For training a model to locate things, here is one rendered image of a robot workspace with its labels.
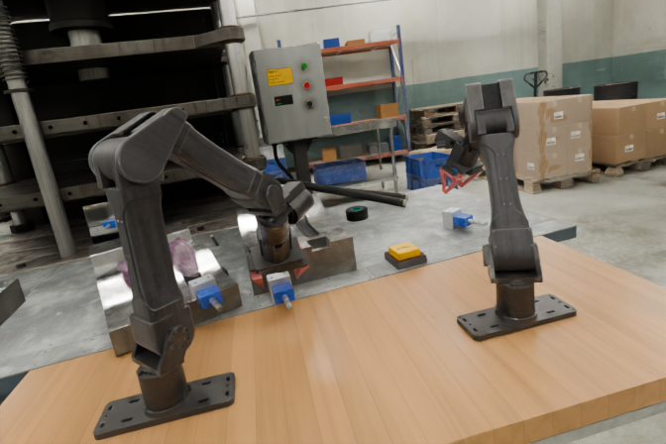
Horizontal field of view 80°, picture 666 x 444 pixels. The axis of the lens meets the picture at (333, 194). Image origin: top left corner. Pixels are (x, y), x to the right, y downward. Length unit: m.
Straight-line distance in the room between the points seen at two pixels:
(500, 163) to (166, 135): 0.58
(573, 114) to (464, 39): 3.99
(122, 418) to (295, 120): 1.35
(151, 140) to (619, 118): 4.96
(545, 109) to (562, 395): 4.03
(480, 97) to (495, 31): 7.74
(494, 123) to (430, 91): 7.19
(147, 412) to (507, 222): 0.65
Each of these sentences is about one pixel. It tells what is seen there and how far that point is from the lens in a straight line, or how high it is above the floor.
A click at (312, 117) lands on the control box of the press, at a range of 1.82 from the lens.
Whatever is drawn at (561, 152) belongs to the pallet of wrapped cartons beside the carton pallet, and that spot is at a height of 0.40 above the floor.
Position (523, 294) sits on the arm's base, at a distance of 0.77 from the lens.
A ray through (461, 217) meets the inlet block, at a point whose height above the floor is 0.84.
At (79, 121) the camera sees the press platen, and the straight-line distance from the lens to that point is 1.77.
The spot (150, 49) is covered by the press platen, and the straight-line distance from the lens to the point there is 1.77.
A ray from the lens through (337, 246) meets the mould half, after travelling 0.99.
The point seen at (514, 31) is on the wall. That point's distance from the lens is 8.80.
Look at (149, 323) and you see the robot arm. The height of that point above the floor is 0.95.
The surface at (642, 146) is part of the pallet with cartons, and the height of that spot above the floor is 0.28.
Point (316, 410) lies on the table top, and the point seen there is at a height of 0.80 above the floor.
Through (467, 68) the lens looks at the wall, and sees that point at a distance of 8.32.
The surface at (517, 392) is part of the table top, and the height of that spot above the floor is 0.80.
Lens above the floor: 1.22
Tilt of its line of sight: 13 degrees down
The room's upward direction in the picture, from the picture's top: 8 degrees counter-clockwise
